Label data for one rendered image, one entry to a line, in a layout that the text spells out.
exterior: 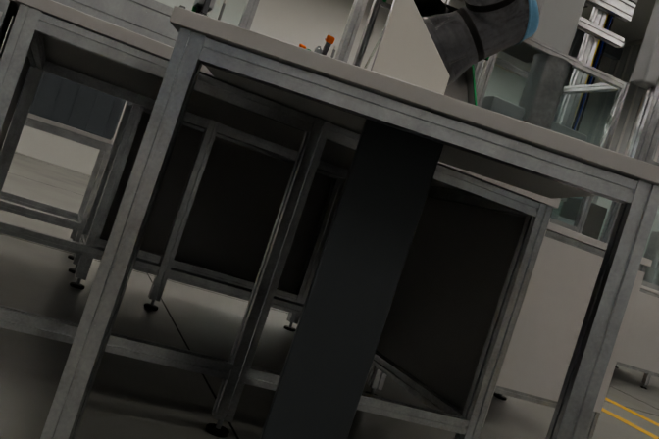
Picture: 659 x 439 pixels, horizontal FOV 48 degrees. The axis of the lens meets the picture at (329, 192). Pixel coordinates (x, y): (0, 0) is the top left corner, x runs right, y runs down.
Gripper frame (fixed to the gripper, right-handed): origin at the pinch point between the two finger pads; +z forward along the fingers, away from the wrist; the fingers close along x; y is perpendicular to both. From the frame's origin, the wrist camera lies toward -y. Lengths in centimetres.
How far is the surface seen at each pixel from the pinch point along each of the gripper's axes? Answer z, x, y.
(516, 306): 70, 67, 5
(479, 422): 105, 68, 5
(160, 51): 39, -48, 6
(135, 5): 30, -56, -3
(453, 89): 14.5, 39.6, -19.4
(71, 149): 92, -26, -1069
